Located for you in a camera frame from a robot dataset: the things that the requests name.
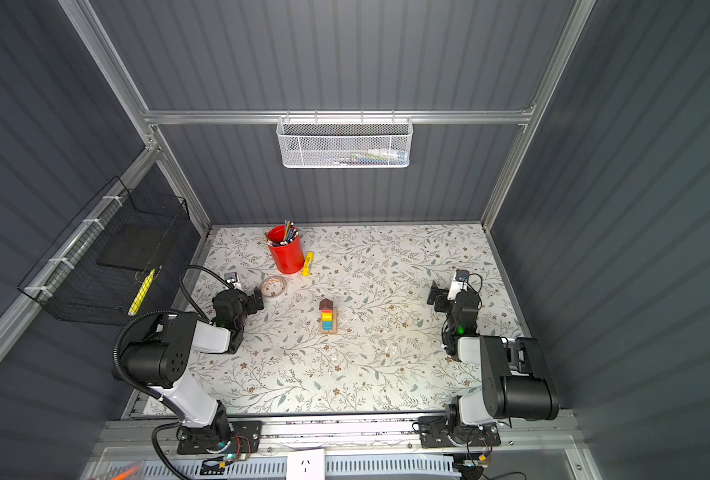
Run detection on natural wood block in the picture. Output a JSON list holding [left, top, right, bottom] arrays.
[[321, 319, 337, 334]]

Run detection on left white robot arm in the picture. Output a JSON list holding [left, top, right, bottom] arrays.
[[112, 288, 264, 429]]

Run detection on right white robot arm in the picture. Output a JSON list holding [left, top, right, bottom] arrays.
[[427, 280, 560, 432]]

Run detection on clear tape roll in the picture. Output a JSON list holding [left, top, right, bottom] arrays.
[[260, 276, 287, 298]]

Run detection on red pen cup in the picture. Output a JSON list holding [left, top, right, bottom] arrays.
[[266, 223, 305, 275]]

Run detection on yellow marker in basket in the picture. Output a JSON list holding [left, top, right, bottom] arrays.
[[127, 269, 156, 317]]

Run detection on yellow marker on table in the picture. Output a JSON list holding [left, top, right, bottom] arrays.
[[302, 252, 314, 277]]

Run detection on white power outlet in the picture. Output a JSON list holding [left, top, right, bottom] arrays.
[[286, 449, 326, 480]]

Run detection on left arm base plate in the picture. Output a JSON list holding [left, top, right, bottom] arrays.
[[176, 421, 263, 457]]

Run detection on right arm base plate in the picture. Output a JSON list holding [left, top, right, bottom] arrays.
[[412, 415, 501, 449]]

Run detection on black wire wall basket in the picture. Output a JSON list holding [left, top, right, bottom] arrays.
[[18, 179, 190, 325]]

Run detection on white wire mesh basket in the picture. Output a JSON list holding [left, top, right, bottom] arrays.
[[276, 116, 414, 169]]

